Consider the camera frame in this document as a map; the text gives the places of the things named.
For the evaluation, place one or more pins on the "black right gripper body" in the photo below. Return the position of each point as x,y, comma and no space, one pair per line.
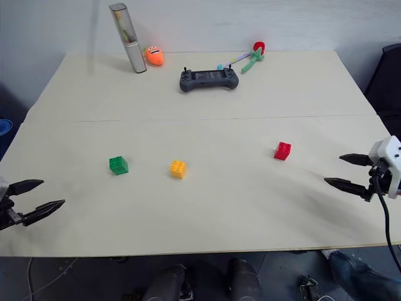
380,180

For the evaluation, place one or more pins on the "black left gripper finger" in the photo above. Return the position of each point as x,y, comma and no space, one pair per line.
44,210
26,185

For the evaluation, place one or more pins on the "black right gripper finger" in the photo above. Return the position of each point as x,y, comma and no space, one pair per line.
344,185
355,159

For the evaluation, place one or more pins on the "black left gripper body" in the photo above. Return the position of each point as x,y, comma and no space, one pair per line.
5,216

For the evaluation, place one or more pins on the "blue round object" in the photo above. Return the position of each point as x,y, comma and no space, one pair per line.
5,126

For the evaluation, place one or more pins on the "red toy brick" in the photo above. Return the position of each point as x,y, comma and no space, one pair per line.
282,150

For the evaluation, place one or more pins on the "black chair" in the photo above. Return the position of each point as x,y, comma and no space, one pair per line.
386,91

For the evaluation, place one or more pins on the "green toy brick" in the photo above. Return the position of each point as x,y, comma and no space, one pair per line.
118,165

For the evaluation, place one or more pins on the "person leg in jeans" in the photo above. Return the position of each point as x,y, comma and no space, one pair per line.
360,276

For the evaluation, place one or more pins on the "black metal floor device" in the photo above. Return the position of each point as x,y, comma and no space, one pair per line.
309,288

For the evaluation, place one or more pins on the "dark rounded shape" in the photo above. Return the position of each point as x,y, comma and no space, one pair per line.
244,279
166,283

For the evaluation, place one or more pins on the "yellow toy brick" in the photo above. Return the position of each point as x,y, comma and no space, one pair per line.
178,169

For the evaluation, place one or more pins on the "red green plush rose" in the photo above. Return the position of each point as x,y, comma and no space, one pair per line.
254,56

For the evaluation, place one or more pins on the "pastel striped stick toy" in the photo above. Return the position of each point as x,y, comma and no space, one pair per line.
233,60

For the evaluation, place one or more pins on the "grey handheld remote controller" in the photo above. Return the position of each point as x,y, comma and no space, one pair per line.
208,81

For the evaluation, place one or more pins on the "silver tube case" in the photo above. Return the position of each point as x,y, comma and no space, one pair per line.
128,38

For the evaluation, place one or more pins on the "orange plush carrot toy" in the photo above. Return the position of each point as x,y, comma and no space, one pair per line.
154,55

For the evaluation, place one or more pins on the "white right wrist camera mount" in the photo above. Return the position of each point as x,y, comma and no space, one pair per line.
388,150

